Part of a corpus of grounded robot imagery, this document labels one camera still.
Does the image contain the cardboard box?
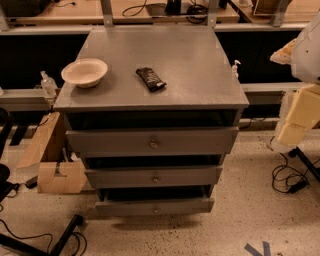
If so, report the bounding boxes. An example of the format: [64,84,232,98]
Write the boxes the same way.
[17,112,87,194]

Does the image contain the black floor cable right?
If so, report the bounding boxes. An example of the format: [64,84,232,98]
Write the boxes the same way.
[269,136,311,195]

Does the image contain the clear sanitizer bottle left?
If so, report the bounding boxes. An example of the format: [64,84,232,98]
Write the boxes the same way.
[40,71,57,97]

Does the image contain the black snack packet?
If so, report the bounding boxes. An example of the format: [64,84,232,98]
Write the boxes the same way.
[136,67,167,92]

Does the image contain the grey drawer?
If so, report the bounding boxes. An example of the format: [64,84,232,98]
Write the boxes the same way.
[66,127,238,158]
[95,198,214,216]
[85,166,222,189]

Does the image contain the grey bottom drawer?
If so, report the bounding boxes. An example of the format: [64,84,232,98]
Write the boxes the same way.
[95,198,214,216]

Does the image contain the wooden workbench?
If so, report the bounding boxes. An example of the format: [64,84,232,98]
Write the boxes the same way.
[0,0,320,31]

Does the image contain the grey drawer cabinet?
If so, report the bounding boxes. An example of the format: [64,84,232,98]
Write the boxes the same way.
[55,26,248,202]

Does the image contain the black stand leg left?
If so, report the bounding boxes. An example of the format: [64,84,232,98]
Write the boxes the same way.
[0,214,84,256]

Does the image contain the white pump bottle right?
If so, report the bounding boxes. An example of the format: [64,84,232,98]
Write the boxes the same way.
[231,60,241,78]

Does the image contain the grey middle drawer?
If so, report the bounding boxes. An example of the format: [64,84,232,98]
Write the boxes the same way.
[85,166,222,189]

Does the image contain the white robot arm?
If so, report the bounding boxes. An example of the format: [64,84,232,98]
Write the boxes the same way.
[277,13,320,147]

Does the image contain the grey top drawer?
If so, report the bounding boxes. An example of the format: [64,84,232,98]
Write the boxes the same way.
[66,127,238,158]

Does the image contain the white bowl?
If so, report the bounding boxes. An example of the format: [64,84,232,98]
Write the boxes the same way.
[61,58,108,88]

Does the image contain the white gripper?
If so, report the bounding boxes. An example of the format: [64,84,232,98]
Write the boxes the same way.
[277,84,320,146]

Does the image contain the black floor cable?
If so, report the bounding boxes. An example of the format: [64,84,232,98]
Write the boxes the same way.
[269,136,311,195]
[0,218,88,256]

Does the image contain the black stand leg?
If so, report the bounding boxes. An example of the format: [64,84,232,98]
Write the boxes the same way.
[289,147,320,182]
[0,214,84,256]

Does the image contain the black chair base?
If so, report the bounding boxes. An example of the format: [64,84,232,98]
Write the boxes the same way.
[0,107,21,204]

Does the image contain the black floor cable left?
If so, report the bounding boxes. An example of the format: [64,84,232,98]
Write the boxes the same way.
[0,218,88,256]

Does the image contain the black cables on bench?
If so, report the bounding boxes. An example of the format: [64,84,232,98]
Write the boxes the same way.
[121,0,209,25]

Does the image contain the black stand leg right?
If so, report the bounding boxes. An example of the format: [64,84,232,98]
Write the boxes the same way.
[289,147,320,182]

